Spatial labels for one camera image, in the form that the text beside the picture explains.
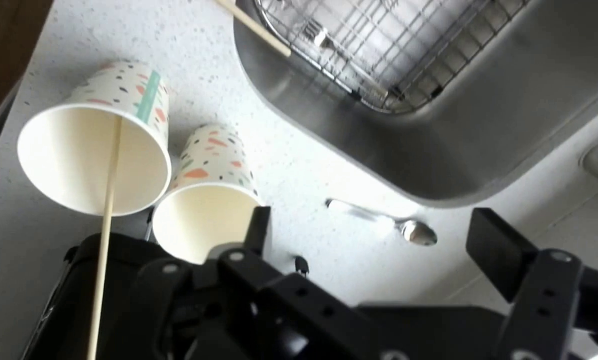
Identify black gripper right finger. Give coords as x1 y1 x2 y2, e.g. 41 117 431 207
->
466 206 598 360

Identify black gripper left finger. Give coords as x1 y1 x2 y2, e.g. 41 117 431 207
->
136 203 354 360

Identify light wooden chopstick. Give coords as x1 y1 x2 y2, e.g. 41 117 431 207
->
84 117 124 360
212 0 294 59

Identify patterned white paper cup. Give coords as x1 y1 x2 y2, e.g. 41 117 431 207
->
151 122 269 266
15 57 175 217

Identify metal spoon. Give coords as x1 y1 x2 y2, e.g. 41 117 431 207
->
323 196 441 248

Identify stainless steel sink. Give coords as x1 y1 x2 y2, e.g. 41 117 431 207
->
232 0 598 207

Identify metal fork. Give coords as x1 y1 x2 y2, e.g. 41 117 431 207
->
302 18 406 101

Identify wire sink bottom grid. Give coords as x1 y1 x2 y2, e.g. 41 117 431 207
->
252 0 534 116

